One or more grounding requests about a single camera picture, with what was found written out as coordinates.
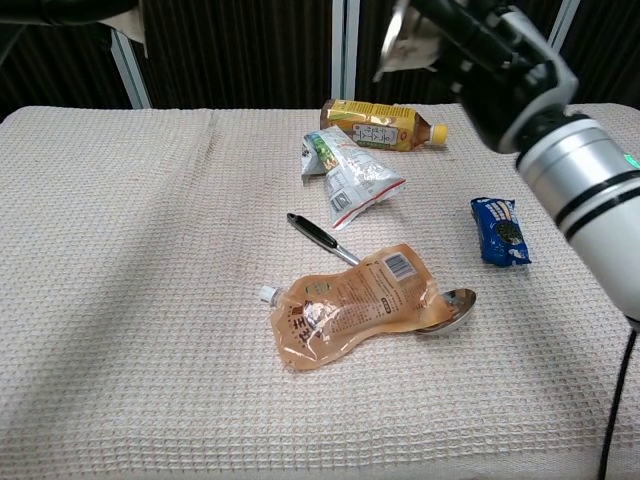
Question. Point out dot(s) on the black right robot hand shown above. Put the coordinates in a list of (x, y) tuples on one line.
[(500, 75)]

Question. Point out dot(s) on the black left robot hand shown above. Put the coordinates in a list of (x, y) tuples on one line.
[(60, 10)]

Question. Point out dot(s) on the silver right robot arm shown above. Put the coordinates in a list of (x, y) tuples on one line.
[(590, 190)]

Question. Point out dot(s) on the yellow tea bottle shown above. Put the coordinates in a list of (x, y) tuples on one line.
[(380, 125)]

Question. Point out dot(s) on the blue cookie pack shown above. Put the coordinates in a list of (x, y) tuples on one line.
[(500, 230)]

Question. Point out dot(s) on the white snack bag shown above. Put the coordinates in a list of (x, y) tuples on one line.
[(355, 175)]

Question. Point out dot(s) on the orange spout pouch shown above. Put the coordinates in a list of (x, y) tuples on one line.
[(350, 305)]

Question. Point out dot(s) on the beige waffle tablecloth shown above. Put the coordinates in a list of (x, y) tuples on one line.
[(175, 325)]

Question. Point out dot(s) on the slanted aluminium frame post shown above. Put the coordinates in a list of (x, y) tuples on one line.
[(565, 17), (131, 75)]

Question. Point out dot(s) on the upright aluminium frame post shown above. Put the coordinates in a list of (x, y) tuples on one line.
[(345, 50)]

